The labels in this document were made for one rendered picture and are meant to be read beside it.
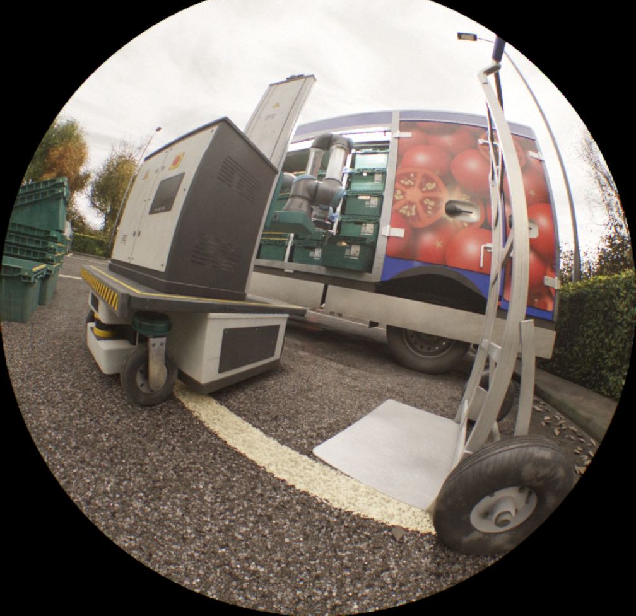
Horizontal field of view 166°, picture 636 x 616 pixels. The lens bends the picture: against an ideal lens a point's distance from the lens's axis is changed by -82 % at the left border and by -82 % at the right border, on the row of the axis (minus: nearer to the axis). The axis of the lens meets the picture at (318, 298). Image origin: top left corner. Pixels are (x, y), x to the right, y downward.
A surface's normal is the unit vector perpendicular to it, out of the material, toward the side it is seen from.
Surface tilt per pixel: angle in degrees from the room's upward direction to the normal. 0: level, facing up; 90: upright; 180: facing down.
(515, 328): 90
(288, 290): 90
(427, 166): 90
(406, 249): 90
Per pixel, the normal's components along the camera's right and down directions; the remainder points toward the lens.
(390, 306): -0.44, -0.09
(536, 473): -0.63, -0.07
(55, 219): 0.85, 0.18
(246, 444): 0.21, -0.98
